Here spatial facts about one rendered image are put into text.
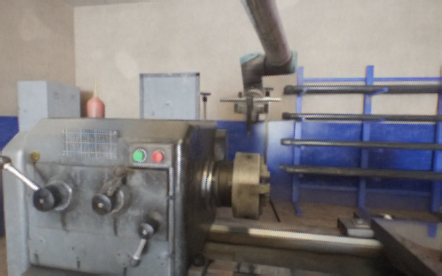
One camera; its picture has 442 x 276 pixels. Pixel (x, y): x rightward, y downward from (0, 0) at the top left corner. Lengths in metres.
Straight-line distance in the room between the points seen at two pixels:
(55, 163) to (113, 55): 4.07
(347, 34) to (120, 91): 3.95
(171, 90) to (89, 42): 1.87
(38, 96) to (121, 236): 3.54
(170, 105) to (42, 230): 3.40
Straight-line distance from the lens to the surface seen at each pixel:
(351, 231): 1.22
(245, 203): 0.80
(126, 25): 4.86
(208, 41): 4.19
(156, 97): 4.26
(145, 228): 0.68
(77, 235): 0.90
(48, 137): 0.89
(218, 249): 1.19
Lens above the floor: 1.34
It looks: 4 degrees down
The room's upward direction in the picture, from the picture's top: 1 degrees clockwise
